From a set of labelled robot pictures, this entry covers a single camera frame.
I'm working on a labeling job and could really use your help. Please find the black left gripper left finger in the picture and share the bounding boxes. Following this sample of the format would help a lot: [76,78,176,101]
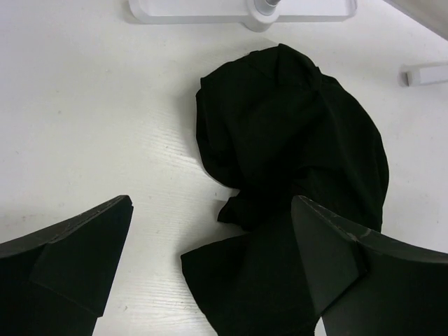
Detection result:
[1,195,133,335]

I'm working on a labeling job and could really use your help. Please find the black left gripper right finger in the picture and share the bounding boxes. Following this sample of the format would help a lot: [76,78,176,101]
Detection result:
[291,196,447,335]

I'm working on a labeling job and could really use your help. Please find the black trousers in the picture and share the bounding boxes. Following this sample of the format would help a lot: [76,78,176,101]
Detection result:
[181,44,389,335]

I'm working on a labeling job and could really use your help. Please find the white clothes rack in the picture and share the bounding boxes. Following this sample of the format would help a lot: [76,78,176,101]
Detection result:
[127,0,447,87]

